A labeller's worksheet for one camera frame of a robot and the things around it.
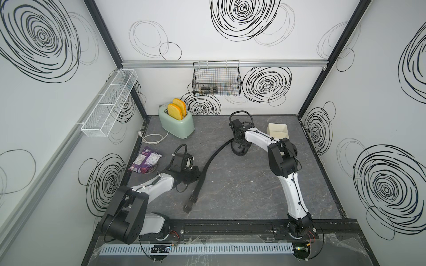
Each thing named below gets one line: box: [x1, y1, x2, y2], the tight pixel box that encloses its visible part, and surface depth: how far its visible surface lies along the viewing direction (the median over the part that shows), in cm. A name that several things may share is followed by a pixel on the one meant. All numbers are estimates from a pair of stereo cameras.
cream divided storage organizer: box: [266, 123, 290, 141], surface depth 110 cm
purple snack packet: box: [127, 146, 163, 174], surface depth 89 cm
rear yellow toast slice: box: [172, 98, 187, 118], surface depth 98 cm
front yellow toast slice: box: [167, 103, 184, 121], surface depth 98 cm
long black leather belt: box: [183, 137, 235, 214], surface depth 86 cm
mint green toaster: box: [158, 103, 196, 140], surface depth 103 cm
